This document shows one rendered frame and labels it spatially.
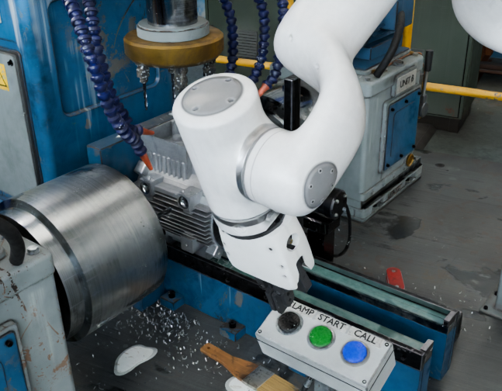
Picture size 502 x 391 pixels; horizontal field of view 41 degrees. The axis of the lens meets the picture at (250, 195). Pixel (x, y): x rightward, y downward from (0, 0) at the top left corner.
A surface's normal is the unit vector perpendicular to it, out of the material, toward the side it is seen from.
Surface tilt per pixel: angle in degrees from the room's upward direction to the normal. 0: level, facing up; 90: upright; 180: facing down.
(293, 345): 21
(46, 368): 89
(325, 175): 90
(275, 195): 95
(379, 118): 89
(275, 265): 111
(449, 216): 0
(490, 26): 116
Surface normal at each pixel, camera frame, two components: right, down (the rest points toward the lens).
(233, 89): -0.14, -0.71
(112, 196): 0.41, -0.61
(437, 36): -0.46, 0.42
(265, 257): -0.47, 0.69
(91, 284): 0.78, 0.12
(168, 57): 0.03, 0.46
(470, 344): -0.01, -0.89
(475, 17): -0.70, 0.64
